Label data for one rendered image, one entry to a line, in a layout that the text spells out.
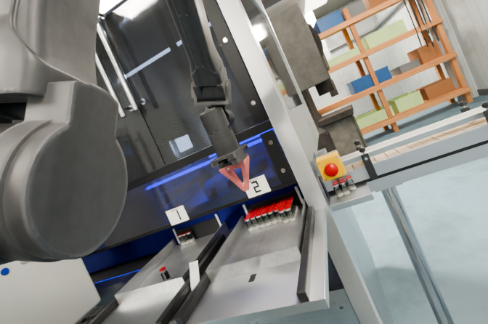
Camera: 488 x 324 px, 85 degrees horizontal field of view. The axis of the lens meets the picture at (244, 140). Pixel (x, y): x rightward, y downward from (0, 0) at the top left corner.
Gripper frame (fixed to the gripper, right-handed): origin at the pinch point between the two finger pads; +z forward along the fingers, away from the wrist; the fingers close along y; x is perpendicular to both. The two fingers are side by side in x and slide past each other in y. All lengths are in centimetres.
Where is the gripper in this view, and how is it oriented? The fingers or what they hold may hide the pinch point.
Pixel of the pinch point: (245, 187)
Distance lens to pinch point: 63.9
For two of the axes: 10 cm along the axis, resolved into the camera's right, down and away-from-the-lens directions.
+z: 4.1, 9.1, 0.7
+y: 2.7, -1.9, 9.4
